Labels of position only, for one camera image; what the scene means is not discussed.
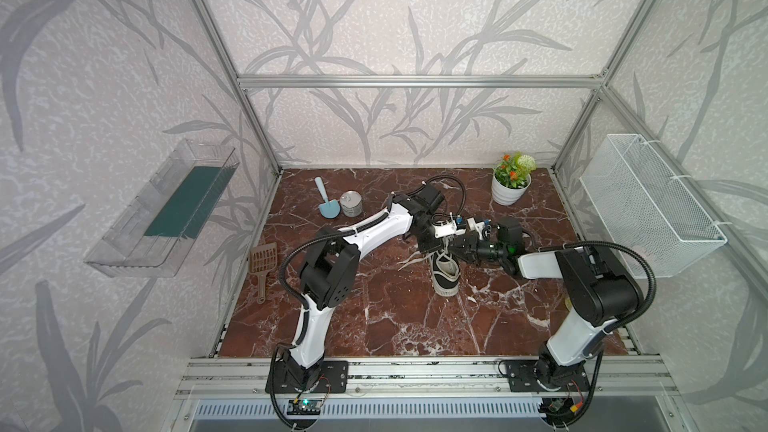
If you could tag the potted plant white pot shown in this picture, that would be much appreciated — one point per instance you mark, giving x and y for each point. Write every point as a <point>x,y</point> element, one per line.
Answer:
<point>511,178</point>

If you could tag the silver tin can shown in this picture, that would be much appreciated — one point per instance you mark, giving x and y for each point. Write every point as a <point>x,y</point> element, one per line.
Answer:
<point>351,203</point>

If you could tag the clear plastic wall tray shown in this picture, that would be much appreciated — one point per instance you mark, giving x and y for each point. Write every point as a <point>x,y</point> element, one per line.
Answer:
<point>153,236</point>

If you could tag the green circuit board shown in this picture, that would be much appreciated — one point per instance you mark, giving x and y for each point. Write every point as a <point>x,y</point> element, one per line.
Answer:
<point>304,407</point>

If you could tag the light blue scoop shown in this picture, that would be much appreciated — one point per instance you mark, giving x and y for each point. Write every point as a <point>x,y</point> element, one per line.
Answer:
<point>329,209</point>

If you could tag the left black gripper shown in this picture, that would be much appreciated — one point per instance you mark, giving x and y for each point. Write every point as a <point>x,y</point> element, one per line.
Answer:
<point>433,240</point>

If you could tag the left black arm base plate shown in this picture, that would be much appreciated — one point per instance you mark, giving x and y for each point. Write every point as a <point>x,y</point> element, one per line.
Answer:
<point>326,376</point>

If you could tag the black white canvas sneaker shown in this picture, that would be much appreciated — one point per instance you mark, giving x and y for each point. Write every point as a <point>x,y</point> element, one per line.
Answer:
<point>445,274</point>

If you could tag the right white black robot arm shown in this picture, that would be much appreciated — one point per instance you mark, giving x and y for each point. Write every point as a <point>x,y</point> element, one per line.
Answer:
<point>609,285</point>

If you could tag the white wire basket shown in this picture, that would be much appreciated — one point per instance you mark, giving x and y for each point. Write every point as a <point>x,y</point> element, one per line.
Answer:
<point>646,207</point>

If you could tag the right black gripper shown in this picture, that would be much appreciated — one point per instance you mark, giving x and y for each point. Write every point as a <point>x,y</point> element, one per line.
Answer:
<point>475,246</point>

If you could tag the right controller board with wires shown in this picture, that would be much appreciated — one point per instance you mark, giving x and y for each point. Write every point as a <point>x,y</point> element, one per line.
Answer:
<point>560,407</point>

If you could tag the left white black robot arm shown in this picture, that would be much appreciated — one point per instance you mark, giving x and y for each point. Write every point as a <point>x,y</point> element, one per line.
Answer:
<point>321,273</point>

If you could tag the white shoelace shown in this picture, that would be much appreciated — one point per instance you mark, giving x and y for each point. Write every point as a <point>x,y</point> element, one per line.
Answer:
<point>418,259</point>

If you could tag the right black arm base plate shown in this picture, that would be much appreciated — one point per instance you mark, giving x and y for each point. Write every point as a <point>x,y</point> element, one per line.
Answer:
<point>528,375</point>

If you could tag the aluminium front rail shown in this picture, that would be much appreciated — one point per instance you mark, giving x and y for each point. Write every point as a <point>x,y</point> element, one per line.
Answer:
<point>411,376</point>

